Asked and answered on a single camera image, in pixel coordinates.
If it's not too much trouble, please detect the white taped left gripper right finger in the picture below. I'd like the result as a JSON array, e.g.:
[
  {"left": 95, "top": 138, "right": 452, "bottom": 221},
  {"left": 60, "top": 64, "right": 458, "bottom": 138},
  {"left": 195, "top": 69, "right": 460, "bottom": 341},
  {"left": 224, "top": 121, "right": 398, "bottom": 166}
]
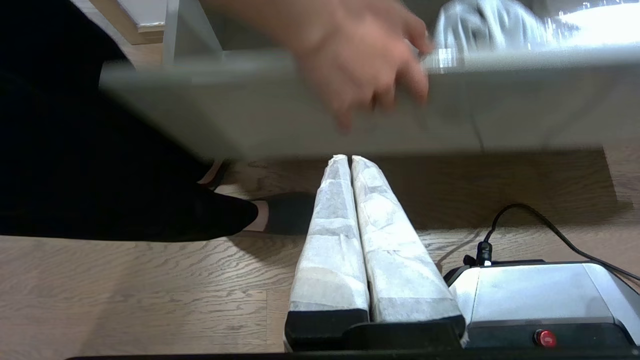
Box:
[{"left": 351, "top": 154, "right": 468, "bottom": 347}]

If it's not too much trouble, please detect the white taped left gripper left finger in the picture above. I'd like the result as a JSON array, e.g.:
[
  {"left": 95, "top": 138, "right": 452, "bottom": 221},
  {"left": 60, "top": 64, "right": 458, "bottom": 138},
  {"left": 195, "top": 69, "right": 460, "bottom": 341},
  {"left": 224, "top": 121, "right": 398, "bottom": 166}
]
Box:
[{"left": 284, "top": 153, "right": 370, "bottom": 352}]

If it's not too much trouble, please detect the glossy beige wide drawer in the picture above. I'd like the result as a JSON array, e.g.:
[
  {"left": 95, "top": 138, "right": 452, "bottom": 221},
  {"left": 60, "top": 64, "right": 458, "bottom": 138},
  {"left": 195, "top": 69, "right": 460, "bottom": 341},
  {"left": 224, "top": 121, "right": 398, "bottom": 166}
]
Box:
[{"left": 99, "top": 0, "right": 640, "bottom": 161}]

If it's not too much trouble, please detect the light grey garment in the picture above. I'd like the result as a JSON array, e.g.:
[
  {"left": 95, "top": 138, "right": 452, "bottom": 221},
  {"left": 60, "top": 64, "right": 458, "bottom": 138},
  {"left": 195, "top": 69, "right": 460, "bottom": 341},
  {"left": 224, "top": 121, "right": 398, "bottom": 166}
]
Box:
[{"left": 431, "top": 0, "right": 553, "bottom": 55}]

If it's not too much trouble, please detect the white slipper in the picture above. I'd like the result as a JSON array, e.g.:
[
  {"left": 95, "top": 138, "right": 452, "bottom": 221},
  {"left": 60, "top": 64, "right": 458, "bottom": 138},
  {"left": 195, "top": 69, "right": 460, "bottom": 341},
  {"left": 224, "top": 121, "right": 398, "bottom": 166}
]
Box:
[{"left": 542, "top": 2, "right": 640, "bottom": 51}]

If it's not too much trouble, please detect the robot base housing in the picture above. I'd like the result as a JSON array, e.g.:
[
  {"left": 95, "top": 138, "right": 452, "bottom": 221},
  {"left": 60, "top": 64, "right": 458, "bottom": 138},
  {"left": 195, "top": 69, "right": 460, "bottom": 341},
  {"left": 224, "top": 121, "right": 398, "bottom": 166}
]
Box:
[{"left": 443, "top": 259, "right": 640, "bottom": 350}]

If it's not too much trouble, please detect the person's bare forearm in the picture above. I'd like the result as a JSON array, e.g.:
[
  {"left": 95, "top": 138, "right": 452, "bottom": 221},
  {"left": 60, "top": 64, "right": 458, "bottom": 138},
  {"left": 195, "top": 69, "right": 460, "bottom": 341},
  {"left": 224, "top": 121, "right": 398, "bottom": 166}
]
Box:
[{"left": 200, "top": 0, "right": 396, "bottom": 55}]

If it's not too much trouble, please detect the person's bare hand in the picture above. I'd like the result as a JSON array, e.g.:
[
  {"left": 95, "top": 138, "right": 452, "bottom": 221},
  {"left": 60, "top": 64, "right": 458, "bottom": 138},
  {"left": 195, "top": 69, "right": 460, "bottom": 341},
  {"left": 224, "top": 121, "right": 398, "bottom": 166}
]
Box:
[{"left": 294, "top": 4, "right": 435, "bottom": 134}]

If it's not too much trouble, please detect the dark grey shoe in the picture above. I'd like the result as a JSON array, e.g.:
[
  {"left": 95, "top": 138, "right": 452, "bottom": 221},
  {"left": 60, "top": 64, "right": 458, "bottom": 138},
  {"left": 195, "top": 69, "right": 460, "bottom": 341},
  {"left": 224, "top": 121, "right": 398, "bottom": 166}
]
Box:
[{"left": 250, "top": 192, "right": 318, "bottom": 237}]

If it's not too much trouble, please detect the black floor cable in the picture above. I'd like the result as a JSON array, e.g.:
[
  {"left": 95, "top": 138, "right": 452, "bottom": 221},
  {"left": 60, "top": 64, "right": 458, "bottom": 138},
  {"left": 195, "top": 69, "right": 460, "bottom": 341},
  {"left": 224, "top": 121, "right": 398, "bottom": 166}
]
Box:
[{"left": 462, "top": 202, "right": 640, "bottom": 284}]

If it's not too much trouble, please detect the brown wooden wall trim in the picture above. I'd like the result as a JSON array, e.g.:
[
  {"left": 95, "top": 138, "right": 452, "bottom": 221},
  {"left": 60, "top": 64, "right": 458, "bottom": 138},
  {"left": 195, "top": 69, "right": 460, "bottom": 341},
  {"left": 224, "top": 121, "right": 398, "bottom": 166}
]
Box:
[{"left": 87, "top": 0, "right": 167, "bottom": 47}]

